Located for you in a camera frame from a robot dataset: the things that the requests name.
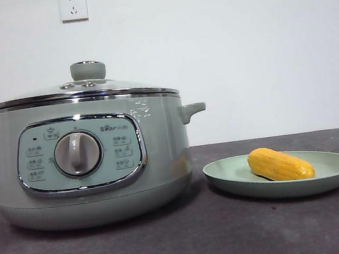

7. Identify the glass lid with green knob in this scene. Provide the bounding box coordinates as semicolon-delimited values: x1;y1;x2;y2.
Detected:
0;49;181;113

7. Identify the white wall socket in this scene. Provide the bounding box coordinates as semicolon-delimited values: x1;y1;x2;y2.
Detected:
58;0;90;24

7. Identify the pale green round plate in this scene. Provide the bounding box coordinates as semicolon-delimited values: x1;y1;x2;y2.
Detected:
200;142;339;208

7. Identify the yellow corn cob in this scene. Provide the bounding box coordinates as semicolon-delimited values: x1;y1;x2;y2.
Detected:
245;141;317;186

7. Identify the pale green electric steamer pot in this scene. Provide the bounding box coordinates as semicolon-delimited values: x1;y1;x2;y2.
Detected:
0;81;220;239

